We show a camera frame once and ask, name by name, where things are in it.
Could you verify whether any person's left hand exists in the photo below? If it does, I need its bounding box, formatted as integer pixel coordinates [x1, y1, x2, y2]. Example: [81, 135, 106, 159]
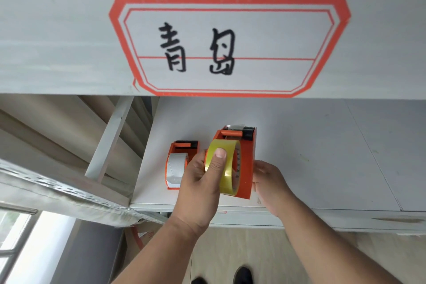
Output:
[170, 148, 228, 230]

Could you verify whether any person's right hand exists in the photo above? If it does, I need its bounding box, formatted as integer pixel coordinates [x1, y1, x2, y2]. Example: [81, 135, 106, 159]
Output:
[252, 160, 302, 218]

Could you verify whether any large orange tape dispenser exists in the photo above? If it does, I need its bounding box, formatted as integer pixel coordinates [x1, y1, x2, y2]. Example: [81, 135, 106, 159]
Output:
[213, 125, 258, 200]

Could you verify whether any yellow transparent tape roll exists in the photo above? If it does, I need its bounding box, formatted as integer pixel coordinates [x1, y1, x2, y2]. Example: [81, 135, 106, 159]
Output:
[204, 139, 242, 196]

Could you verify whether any person's right forearm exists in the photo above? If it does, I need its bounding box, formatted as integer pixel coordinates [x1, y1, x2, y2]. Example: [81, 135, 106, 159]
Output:
[279, 200, 405, 284]

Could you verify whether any person's left forearm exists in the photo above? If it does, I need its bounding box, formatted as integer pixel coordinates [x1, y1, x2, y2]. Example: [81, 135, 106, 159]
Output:
[111, 218, 210, 284]

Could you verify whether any small orange tape dispenser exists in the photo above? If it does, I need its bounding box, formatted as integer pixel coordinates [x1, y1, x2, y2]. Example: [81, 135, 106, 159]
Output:
[165, 141, 199, 190]

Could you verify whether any white tape roll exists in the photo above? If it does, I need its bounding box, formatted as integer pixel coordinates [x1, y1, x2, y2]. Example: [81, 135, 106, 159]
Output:
[166, 152, 189, 185]

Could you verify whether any grey metal shelving unit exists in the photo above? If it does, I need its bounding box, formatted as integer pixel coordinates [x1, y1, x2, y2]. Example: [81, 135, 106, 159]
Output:
[0, 0, 426, 236]

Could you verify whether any cardboard box with red tape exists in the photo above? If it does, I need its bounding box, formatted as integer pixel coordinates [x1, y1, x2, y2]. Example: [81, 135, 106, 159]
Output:
[124, 223, 168, 262]

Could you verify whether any person's black right shoe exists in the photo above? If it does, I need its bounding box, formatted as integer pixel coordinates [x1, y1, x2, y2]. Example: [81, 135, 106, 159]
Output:
[232, 266, 254, 284]

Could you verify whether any red bordered paper label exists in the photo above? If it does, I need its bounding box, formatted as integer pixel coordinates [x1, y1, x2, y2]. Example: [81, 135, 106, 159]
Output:
[109, 0, 351, 99]

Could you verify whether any grey window frame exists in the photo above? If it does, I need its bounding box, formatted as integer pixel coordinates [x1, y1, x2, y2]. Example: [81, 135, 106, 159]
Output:
[0, 203, 42, 284]

